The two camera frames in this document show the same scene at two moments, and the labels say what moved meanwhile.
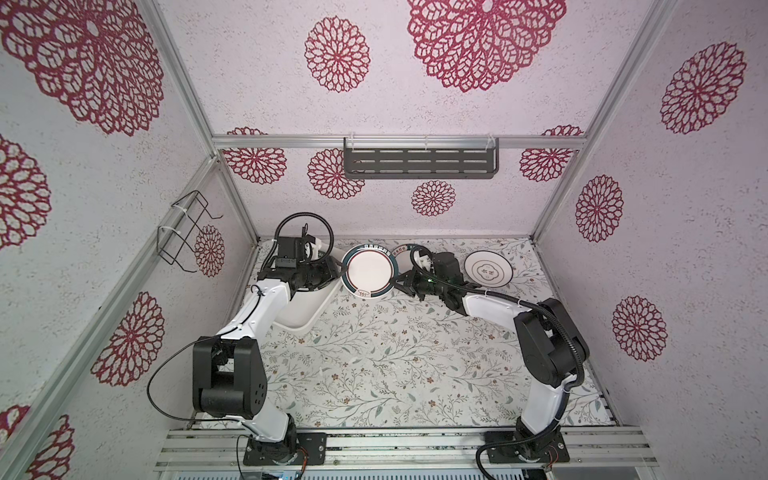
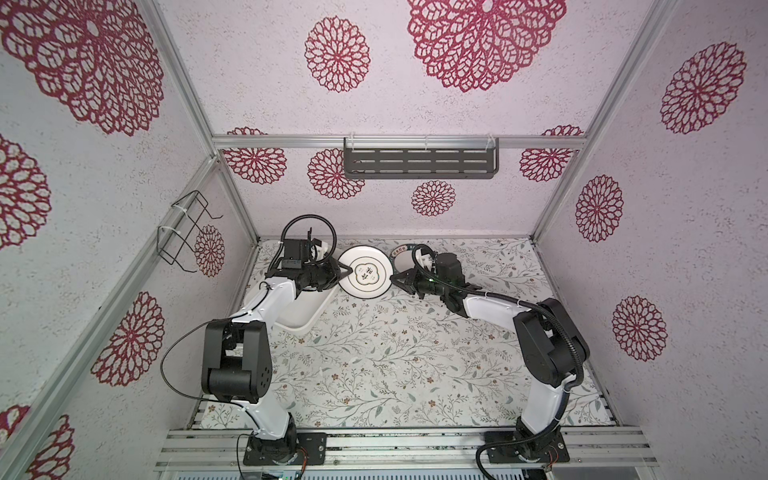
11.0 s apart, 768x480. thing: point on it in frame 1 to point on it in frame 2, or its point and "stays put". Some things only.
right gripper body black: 421,285 stays put
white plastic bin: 306,306 stays put
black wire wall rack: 176,240 stays put
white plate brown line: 488,268 to 371,273
